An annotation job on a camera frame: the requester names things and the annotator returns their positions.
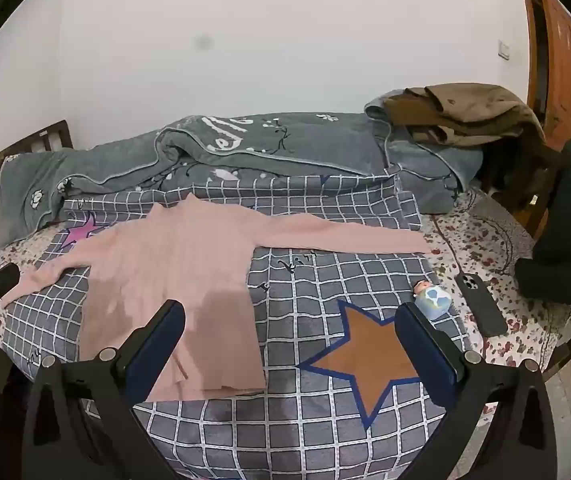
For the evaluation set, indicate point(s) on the small blue doll figure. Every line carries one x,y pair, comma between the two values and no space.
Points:
433,301

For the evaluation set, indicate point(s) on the dark wooden headboard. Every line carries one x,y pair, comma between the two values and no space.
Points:
40,140

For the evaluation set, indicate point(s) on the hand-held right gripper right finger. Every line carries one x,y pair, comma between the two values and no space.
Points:
423,345

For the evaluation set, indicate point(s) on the brown jacket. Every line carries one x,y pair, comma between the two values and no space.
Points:
465,110

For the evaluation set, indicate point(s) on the pink knit sweater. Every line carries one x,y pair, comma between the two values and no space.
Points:
165,260

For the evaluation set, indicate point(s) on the black smartphone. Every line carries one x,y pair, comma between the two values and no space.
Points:
480,305

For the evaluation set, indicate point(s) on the grey checked star blanket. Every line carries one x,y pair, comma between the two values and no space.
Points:
305,285

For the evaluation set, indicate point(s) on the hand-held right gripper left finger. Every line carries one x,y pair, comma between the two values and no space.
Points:
165,330

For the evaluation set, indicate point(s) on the white wall switch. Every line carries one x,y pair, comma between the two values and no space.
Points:
504,49

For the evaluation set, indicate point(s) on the orange wooden door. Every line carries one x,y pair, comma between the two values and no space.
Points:
560,60

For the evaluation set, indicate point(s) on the grey floral quilt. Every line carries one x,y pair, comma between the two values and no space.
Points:
315,145

